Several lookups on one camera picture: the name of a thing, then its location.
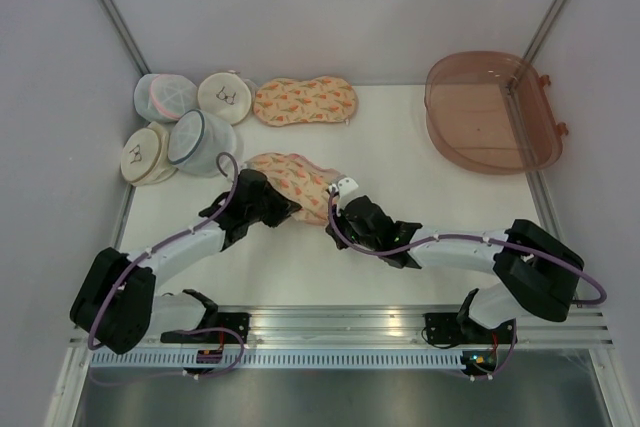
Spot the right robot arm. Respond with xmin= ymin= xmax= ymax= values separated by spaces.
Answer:
xmin=326 ymin=196 xmax=584 ymax=347

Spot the white slotted cable duct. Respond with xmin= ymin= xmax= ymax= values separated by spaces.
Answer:
xmin=91 ymin=347 xmax=464 ymax=370

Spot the pink transparent plastic basket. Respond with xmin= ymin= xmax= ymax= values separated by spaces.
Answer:
xmin=424 ymin=51 xmax=568 ymax=175

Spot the white mesh bag blue trim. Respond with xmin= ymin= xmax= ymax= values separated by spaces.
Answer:
xmin=167 ymin=109 xmax=237 ymax=178

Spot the aluminium frame post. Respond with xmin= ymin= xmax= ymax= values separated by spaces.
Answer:
xmin=522 ymin=0 xmax=601 ymax=66
xmin=97 ymin=0 xmax=151 ymax=76

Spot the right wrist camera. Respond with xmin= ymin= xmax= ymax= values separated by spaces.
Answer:
xmin=328 ymin=175 xmax=359 ymax=202

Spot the right aluminium frame post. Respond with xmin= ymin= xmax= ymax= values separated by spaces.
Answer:
xmin=522 ymin=0 xmax=601 ymax=66

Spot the beige round bag front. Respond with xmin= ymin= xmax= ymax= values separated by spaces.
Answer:
xmin=120 ymin=122 xmax=177 ymax=187

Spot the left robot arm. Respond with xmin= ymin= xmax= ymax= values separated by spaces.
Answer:
xmin=70 ymin=169 xmax=301 ymax=354

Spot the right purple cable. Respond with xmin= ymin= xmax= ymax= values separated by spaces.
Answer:
xmin=325 ymin=186 xmax=607 ymax=308

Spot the floral mesh laundry bag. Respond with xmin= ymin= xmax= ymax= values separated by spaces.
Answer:
xmin=244 ymin=152 xmax=343 ymax=227

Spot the beige round bag rear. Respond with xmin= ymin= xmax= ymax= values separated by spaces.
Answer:
xmin=197 ymin=71 xmax=258 ymax=125

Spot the white mesh bag pink trim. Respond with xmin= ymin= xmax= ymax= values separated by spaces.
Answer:
xmin=133 ymin=74 xmax=198 ymax=123

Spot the left aluminium frame post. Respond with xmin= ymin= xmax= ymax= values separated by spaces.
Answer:
xmin=97 ymin=0 xmax=151 ymax=76

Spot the beige round bag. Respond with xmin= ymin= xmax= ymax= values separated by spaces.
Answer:
xmin=120 ymin=122 xmax=177 ymax=187
xmin=197 ymin=71 xmax=258 ymax=125

